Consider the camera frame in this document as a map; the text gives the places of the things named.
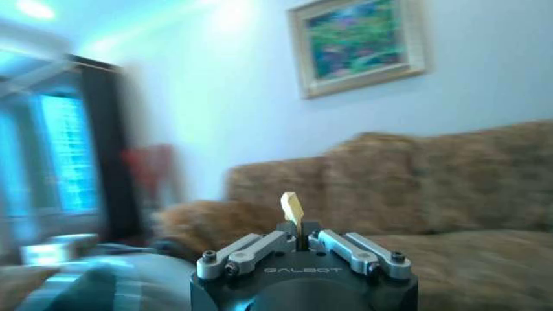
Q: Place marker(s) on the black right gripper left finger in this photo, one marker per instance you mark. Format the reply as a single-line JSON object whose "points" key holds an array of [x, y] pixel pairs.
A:
{"points": [[251, 251]]}

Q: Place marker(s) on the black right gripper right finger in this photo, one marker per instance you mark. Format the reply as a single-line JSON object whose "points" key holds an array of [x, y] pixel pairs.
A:
{"points": [[367, 252]]}

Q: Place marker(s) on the small yellow paper scrap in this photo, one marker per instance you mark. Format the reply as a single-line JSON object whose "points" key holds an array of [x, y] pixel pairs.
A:
{"points": [[294, 207]]}

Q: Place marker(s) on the orange furry cushion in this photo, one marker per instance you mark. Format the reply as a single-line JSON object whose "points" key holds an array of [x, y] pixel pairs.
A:
{"points": [[212, 223]]}

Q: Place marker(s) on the brown patterned fabric sofa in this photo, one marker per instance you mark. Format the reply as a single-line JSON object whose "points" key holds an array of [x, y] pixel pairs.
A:
{"points": [[432, 201]]}

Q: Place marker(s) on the grey teal striped cushion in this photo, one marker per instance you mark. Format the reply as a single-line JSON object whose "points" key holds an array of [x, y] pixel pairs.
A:
{"points": [[112, 282]]}

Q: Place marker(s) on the red fabric item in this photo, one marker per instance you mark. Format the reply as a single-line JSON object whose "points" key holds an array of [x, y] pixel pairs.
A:
{"points": [[148, 168]]}

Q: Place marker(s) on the framed colourful landscape painting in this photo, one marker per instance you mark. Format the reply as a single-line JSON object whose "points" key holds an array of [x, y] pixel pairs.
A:
{"points": [[356, 45]]}

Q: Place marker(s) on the dark wooden window frame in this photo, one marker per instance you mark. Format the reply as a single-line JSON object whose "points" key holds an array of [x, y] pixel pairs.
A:
{"points": [[108, 145]]}

